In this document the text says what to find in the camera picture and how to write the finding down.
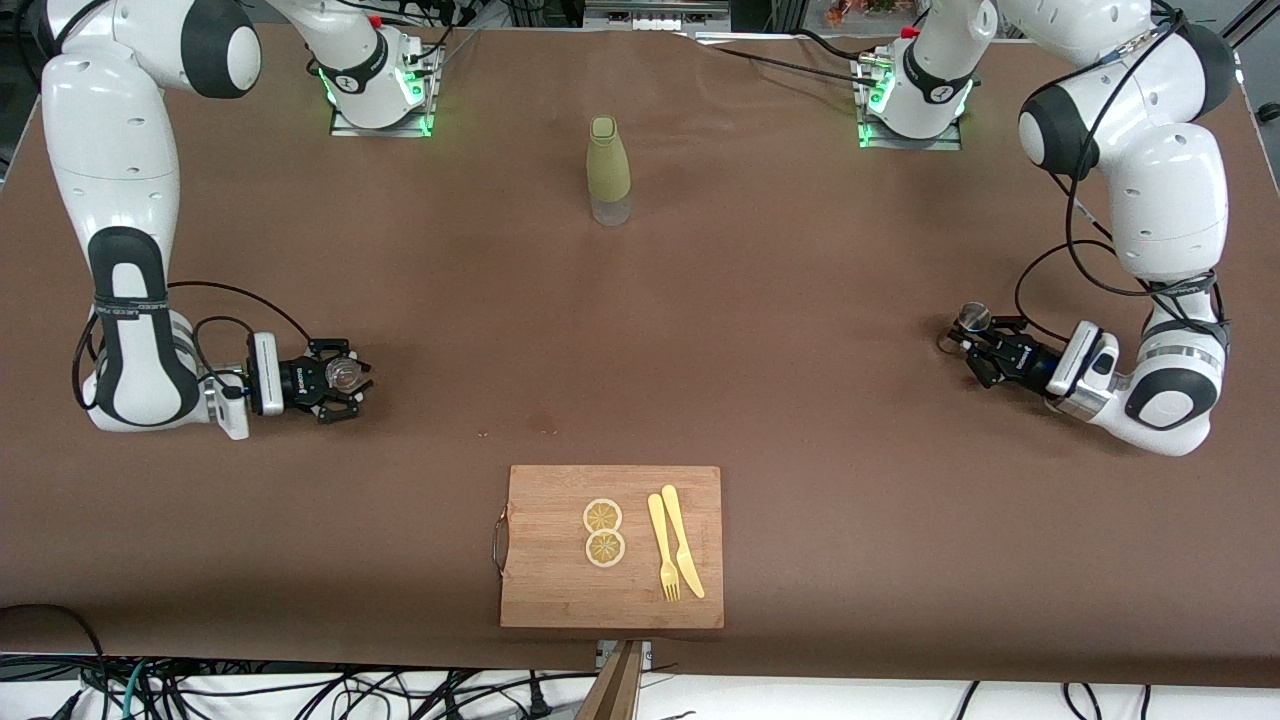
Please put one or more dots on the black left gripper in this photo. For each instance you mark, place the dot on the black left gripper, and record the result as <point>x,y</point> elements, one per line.
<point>1026,361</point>

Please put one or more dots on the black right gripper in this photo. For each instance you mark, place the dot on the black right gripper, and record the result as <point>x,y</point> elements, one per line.
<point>297,380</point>

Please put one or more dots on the clear glass cup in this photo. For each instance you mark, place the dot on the clear glass cup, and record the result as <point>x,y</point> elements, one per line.
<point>344,375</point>

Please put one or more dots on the steel jigger measuring cup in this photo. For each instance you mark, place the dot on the steel jigger measuring cup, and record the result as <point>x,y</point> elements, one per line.
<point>972,318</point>

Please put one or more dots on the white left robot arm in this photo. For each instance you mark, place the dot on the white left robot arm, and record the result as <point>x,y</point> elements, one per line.
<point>1170,180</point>

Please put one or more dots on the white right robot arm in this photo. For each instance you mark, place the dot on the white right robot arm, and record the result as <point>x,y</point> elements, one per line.
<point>110,130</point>

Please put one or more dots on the brown table cover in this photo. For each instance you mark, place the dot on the brown table cover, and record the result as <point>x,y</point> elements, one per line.
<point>800,420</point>

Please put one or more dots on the lemon slice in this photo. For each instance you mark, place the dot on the lemon slice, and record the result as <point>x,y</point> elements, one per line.
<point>605,549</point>
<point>602,516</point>

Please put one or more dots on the wooden cutting board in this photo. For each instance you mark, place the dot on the wooden cutting board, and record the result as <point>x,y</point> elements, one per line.
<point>550,590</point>

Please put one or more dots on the olive green sleeved bottle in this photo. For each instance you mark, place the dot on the olive green sleeved bottle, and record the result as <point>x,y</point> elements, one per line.
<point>608,165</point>

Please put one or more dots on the yellow plastic fork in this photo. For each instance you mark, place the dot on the yellow plastic fork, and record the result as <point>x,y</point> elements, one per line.
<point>660,535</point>

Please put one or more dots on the yellow plastic knife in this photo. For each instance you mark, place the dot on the yellow plastic knife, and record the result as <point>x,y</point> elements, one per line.
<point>682,550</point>

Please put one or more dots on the grey power strip box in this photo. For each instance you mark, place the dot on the grey power strip box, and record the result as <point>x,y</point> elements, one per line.
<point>655,18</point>

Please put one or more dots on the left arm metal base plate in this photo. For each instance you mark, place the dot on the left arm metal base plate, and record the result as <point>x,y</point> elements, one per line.
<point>868,130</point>

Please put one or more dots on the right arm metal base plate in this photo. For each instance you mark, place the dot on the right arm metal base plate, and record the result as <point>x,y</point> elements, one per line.
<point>428,95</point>

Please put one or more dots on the wooden camera mount post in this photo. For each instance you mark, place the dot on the wooden camera mount post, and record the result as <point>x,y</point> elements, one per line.
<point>618,690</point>

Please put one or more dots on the aluminium frame profile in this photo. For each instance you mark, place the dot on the aluminium frame profile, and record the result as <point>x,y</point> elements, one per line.
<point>1262,15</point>

